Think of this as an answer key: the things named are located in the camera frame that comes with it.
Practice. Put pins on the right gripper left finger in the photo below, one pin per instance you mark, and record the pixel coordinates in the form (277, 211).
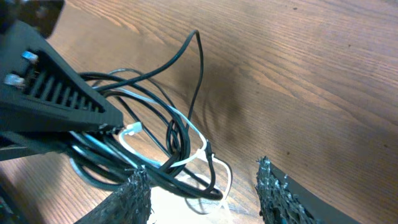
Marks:
(129, 204)

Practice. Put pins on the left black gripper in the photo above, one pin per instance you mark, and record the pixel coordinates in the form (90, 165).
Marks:
(40, 92)

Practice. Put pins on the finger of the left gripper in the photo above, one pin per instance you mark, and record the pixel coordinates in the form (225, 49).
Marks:
(18, 145)

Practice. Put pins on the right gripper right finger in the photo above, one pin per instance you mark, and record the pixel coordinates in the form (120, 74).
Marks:
(283, 200)

